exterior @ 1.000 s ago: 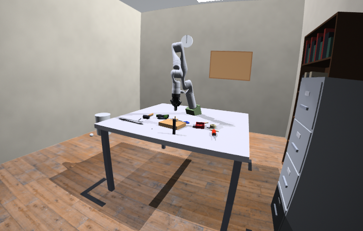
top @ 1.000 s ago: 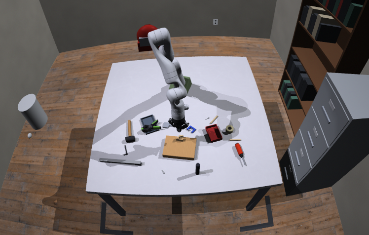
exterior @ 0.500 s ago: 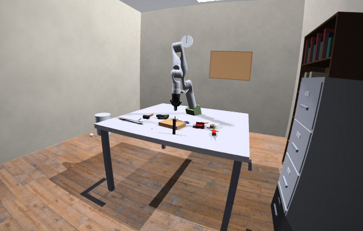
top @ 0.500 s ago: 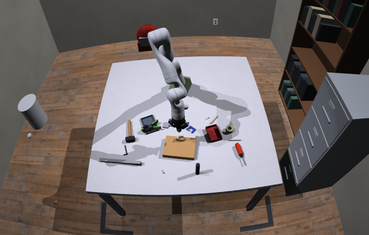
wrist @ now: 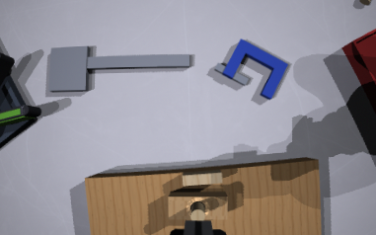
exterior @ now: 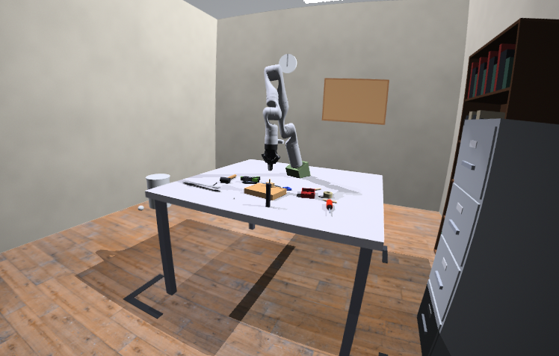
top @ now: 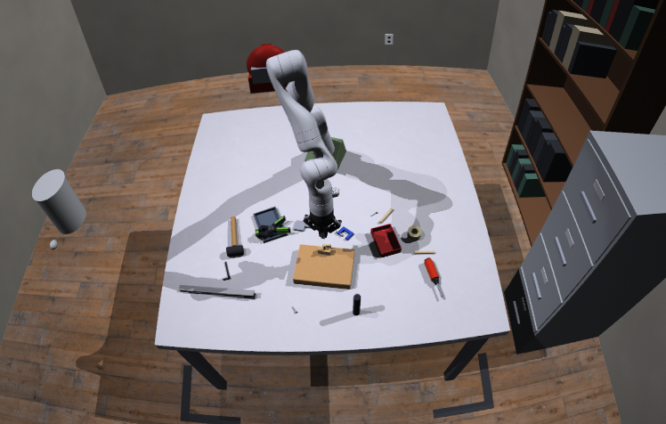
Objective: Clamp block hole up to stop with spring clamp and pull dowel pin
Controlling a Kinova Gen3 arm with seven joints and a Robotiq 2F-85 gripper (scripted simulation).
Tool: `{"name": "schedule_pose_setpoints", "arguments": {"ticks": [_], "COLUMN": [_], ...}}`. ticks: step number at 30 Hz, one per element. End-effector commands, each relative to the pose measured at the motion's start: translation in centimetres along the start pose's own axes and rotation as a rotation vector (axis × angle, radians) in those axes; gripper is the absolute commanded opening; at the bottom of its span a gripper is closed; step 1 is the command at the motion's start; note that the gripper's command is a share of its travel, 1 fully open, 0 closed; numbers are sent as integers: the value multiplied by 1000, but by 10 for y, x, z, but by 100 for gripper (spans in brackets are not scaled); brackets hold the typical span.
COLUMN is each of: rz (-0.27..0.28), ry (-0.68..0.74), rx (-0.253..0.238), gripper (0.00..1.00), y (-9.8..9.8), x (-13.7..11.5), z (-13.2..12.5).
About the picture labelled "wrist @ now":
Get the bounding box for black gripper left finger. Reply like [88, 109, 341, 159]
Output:
[170, 220, 198, 235]

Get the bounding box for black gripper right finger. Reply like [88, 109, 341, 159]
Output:
[198, 220, 226, 235]

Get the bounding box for brown wooden bench board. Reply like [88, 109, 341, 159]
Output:
[85, 157, 322, 235]

